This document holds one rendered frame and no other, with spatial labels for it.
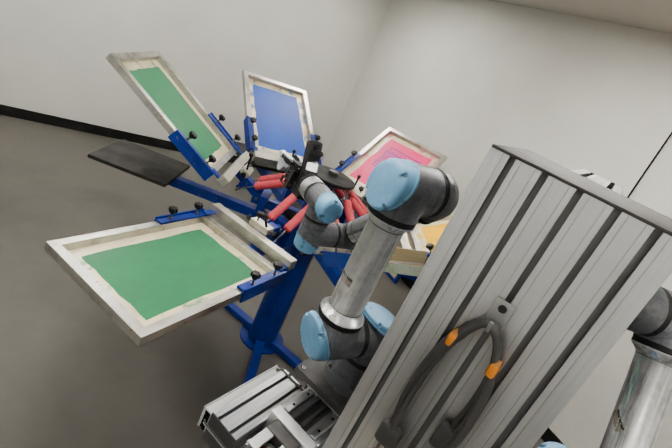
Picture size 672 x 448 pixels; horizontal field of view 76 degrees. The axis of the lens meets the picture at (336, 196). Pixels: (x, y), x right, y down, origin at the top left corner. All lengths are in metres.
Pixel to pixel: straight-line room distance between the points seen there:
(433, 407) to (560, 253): 0.31
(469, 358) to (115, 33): 5.11
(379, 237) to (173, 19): 4.75
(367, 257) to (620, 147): 3.06
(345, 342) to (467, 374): 0.44
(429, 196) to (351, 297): 0.30
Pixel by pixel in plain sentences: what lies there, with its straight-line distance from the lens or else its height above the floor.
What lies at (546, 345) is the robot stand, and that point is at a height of 1.83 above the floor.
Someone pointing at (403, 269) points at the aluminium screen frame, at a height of 1.41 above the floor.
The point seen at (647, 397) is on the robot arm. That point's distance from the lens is 1.20.
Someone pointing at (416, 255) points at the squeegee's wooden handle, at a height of 1.28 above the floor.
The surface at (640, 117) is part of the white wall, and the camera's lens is 3.84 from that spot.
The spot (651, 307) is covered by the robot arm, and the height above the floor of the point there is 1.84.
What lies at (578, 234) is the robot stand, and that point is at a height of 1.98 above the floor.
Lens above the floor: 2.07
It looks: 19 degrees down
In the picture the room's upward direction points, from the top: 24 degrees clockwise
